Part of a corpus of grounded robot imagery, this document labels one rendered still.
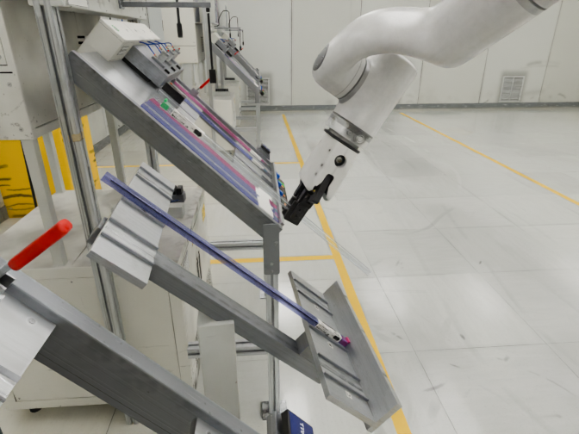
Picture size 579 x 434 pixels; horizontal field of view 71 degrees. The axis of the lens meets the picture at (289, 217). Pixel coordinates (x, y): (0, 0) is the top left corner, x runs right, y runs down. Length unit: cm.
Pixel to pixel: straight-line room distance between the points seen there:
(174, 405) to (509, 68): 885
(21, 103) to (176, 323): 76
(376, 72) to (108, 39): 87
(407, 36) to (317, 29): 721
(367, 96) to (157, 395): 52
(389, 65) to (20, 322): 59
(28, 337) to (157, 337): 105
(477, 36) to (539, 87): 888
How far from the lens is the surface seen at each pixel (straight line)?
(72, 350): 48
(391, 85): 71
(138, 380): 49
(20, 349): 43
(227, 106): 472
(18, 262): 40
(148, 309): 141
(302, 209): 74
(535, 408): 189
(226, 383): 78
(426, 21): 64
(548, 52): 945
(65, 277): 142
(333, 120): 71
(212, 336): 71
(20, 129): 128
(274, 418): 58
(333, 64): 66
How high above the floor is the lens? 125
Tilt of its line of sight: 24 degrees down
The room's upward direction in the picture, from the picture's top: straight up
